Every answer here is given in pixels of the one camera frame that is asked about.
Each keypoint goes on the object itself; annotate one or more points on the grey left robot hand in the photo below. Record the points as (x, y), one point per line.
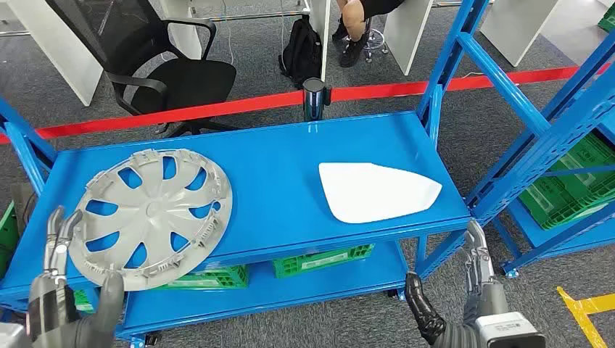
(53, 307)

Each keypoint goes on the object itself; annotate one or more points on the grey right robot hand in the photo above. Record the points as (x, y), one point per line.
(485, 298)

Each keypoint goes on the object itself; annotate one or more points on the grey plastic wheel hubcap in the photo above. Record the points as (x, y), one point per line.
(149, 211)

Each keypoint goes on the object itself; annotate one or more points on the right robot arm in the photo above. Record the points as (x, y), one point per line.
(456, 338)

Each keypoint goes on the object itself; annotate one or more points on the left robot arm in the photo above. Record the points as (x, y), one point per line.
(81, 338)

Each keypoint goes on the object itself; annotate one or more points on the blue metal shelf rack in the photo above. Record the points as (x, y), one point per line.
(278, 192)
(523, 230)

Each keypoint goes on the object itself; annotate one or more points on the white plastic panel part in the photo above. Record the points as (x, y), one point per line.
(375, 192)

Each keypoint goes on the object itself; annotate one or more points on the white desk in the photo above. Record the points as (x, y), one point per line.
(182, 29)
(408, 33)
(57, 53)
(519, 29)

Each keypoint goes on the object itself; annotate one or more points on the black office chair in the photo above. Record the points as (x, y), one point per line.
(192, 81)

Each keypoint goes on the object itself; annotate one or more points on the red barrier belt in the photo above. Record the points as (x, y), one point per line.
(240, 105)

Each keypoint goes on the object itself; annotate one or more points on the chrome stool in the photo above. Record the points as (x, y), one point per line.
(377, 41)

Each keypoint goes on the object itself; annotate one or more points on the black backpack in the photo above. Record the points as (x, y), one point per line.
(300, 53)

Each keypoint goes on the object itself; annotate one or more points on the person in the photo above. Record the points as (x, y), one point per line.
(355, 19)

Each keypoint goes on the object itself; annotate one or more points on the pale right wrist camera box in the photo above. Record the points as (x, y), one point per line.
(509, 331)

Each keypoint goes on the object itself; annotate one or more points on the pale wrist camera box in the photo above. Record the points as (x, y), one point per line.
(509, 331)
(9, 336)

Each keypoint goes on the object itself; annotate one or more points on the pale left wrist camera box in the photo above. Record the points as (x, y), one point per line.
(9, 336)

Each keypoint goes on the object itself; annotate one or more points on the chrome barrier post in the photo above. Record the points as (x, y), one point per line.
(314, 101)

